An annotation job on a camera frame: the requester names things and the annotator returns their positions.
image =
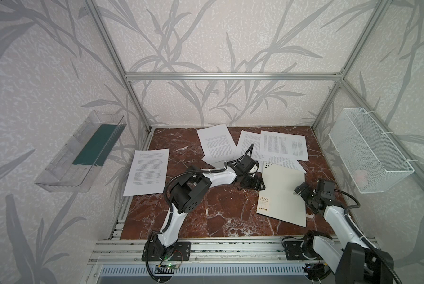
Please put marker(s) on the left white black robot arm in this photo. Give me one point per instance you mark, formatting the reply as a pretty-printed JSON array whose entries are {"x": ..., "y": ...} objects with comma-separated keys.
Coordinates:
[{"x": 185, "y": 192}]

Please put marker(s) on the printed paper sheet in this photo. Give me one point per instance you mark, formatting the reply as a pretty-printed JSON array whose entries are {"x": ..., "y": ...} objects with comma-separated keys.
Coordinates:
[
  {"x": 147, "y": 173},
  {"x": 246, "y": 139}
]

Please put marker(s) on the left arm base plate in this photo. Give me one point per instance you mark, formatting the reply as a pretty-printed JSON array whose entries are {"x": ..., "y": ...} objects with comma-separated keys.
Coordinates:
[{"x": 155, "y": 251}]

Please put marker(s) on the centre back printed sheet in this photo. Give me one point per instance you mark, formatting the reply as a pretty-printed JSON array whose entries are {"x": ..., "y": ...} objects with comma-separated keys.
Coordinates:
[{"x": 217, "y": 144}]

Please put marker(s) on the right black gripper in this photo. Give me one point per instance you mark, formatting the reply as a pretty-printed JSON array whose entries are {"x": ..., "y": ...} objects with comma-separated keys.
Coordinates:
[{"x": 307, "y": 193}]

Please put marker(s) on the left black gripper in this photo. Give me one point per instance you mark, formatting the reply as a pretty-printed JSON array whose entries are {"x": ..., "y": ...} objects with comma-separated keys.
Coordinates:
[{"x": 252, "y": 181}]

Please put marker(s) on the white wire mesh basket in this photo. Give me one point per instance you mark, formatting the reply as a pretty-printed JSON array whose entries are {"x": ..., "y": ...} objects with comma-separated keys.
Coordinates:
[{"x": 372, "y": 159}]

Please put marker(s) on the aluminium cage frame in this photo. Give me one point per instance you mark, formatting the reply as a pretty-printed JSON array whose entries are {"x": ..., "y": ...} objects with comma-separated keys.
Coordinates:
[{"x": 388, "y": 77}]

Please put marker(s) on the bottom hidden printed sheet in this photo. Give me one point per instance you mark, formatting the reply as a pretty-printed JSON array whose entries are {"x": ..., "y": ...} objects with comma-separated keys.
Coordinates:
[{"x": 286, "y": 164}]

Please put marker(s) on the clear acrylic wall tray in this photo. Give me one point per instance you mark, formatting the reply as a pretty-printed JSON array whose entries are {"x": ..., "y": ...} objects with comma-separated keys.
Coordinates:
[{"x": 80, "y": 160}]

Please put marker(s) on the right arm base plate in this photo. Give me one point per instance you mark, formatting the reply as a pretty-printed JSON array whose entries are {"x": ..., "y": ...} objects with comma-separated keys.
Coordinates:
[{"x": 293, "y": 248}]

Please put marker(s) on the green circuit board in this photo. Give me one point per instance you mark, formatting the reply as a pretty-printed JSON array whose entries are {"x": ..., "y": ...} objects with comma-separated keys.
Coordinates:
[{"x": 168, "y": 268}]

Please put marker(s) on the aluminium front rail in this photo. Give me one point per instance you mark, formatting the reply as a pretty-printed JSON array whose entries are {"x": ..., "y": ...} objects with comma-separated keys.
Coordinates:
[{"x": 266, "y": 249}]

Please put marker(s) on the beige black ring binder folder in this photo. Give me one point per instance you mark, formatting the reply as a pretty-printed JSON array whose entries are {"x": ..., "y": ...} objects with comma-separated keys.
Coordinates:
[{"x": 279, "y": 200}]

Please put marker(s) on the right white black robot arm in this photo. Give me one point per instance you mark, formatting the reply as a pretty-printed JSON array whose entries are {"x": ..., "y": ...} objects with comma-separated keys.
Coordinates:
[{"x": 355, "y": 260}]

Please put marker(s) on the right back printed sheet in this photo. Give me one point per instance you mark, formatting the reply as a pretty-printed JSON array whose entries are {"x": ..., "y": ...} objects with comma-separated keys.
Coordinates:
[{"x": 283, "y": 145}]

